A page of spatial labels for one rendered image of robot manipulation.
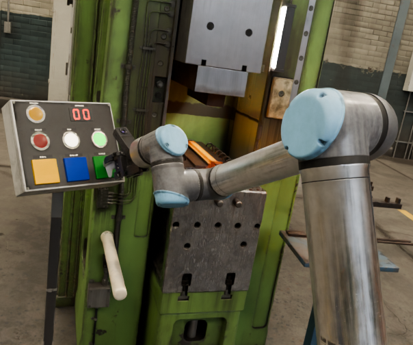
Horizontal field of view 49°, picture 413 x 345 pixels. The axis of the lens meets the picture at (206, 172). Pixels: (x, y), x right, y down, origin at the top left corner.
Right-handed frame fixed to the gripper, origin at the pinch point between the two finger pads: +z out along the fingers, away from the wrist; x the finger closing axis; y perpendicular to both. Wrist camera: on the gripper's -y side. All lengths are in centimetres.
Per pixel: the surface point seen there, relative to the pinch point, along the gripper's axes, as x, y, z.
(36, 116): -20.1, -16.1, 1.6
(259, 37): 55, -37, -30
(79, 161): -8.8, -1.3, 1.2
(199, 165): 40.9, 3.4, 1.4
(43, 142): -19.3, -8.1, 1.6
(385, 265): 93, 56, -36
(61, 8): 225, -310, 418
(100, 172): -2.1, 2.6, 1.3
